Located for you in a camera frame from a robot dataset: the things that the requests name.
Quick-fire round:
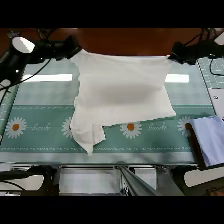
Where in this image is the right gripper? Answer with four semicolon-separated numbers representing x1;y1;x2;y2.
168;41;198;65

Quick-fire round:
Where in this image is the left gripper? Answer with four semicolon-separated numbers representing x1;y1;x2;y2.
59;35;83;61

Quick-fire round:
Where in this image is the white T-shirt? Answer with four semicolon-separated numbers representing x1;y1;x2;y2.
69;49;177;157

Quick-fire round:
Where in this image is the brown garment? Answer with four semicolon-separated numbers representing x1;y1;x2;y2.
184;122;208;169

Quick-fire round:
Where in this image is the light blue garment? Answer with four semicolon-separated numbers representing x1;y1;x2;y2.
189;115;224;168

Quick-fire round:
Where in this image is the black cable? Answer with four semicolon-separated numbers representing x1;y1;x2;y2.
0;57;53;96
208;55;224;77

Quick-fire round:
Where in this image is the silver frame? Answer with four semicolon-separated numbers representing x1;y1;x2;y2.
0;162;224;197

